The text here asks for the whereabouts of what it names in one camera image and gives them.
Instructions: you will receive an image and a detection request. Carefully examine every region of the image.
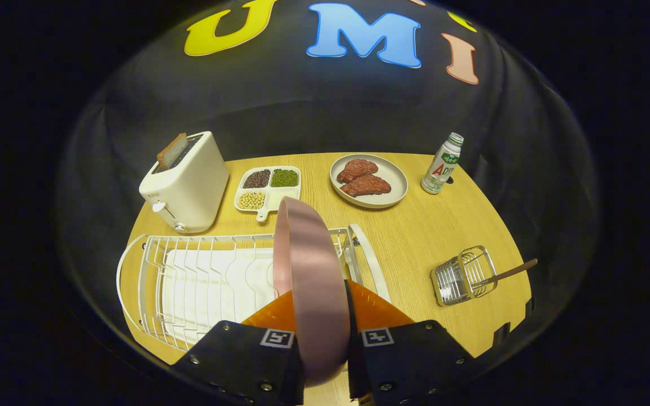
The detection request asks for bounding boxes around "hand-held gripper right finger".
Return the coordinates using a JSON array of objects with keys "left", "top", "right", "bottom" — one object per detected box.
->
[{"left": 345, "top": 279, "right": 475, "bottom": 406}]

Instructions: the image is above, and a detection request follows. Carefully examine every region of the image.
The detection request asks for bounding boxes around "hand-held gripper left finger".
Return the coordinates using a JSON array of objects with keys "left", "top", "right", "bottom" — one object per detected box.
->
[{"left": 172, "top": 290, "right": 306, "bottom": 406}]

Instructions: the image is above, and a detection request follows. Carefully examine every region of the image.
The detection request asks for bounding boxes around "metal wire basket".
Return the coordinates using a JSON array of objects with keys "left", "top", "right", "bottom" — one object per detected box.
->
[{"left": 431, "top": 245, "right": 498, "bottom": 307}]

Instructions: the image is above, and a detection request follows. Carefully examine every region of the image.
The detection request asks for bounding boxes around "pink plate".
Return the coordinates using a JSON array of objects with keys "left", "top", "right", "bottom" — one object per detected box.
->
[{"left": 273, "top": 196, "right": 352, "bottom": 387}]

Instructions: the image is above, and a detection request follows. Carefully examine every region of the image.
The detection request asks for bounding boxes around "white wire dish rack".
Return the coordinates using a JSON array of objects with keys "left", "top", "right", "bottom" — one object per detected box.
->
[{"left": 116, "top": 224, "right": 392, "bottom": 353}]

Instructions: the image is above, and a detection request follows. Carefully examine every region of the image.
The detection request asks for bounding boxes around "wooden handled spoon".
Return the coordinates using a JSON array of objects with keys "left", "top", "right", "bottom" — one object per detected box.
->
[{"left": 480, "top": 258, "right": 538, "bottom": 288}]

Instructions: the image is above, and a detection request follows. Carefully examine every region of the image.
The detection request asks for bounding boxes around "white divided bean dish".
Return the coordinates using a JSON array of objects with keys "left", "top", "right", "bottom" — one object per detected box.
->
[{"left": 234, "top": 166, "right": 302, "bottom": 222}]

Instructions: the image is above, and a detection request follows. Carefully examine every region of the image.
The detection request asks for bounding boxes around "beige round plate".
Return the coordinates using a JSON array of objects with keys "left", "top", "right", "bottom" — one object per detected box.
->
[{"left": 330, "top": 153, "right": 409, "bottom": 210}]

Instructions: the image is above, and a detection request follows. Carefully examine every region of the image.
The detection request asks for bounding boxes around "red meat piece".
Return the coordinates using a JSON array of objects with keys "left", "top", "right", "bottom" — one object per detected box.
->
[
  {"left": 336, "top": 159, "right": 379, "bottom": 184},
  {"left": 340, "top": 175, "right": 392, "bottom": 197}
]

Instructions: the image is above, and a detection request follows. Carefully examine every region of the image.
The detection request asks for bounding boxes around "white toaster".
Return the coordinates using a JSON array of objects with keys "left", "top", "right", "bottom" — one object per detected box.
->
[{"left": 139, "top": 131, "right": 230, "bottom": 235}]

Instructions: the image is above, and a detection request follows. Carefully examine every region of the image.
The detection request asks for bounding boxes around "white green drink bottle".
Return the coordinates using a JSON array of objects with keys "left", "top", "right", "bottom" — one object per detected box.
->
[{"left": 421, "top": 133, "right": 464, "bottom": 195}]

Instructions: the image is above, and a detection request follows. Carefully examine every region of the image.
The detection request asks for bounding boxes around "brown bread slice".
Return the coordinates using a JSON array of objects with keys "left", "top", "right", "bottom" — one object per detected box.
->
[{"left": 157, "top": 133, "right": 188, "bottom": 171}]

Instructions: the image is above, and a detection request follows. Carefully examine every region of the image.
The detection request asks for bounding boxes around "black backdrop cloth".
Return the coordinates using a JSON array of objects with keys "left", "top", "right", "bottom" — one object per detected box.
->
[{"left": 60, "top": 0, "right": 599, "bottom": 361}]

